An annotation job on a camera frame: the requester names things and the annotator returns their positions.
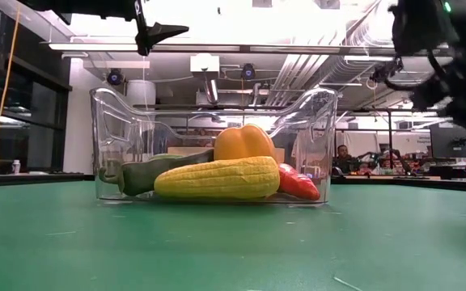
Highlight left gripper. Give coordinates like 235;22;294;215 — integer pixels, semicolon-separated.
70;0;190;57

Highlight light green cucumber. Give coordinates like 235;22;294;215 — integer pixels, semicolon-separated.
150;152;185;160

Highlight dark green chili pepper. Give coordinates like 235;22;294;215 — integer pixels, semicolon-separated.
98;148;215;197

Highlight overhead light bar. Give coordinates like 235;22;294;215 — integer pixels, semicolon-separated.
40;42;452;56

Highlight white ceiling box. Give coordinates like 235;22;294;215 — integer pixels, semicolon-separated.
189;53;221;74

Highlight black flat monitor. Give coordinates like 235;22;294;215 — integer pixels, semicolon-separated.
430;123;466;159

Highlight black ceiling spotlight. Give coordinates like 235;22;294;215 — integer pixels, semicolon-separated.
240;63;256;81
370;58;404;84
106;68;124;86

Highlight thin black pole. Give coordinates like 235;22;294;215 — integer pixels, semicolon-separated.
386;108;394;171

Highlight clear plastic bin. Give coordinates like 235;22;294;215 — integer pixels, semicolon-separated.
90;86;339;208

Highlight small black robot arms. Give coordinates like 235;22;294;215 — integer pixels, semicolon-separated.
356;148;416;175

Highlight yellow bell pepper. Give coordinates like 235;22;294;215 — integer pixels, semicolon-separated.
213;123;277;162

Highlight person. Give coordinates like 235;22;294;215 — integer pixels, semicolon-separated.
333;144;358;175

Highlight silver ceiling ducts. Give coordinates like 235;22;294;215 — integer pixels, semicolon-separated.
265;0;383;108

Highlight yellow corn cob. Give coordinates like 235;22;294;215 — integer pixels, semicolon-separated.
154;156;281;200

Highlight orange red carrot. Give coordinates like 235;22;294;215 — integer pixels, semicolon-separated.
277;162;322;201

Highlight green table mat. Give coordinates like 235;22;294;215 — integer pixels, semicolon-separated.
0;179;466;291

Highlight white cylindrical duct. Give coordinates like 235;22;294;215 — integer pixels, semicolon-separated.
126;79;157;111

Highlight yellow hanging cable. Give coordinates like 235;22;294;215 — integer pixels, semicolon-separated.
0;6;22;162

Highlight black aluminium table frame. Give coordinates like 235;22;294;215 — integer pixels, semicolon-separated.
0;173;466;194

